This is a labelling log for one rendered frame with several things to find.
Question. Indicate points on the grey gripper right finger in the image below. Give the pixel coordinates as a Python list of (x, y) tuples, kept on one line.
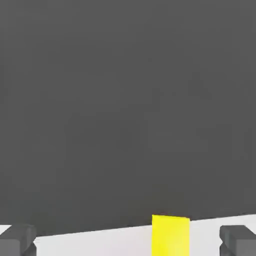
[(238, 240)]

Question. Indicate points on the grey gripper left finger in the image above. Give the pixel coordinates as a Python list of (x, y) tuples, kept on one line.
[(16, 240)]

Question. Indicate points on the large yellow box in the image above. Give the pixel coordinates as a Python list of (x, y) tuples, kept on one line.
[(170, 236)]

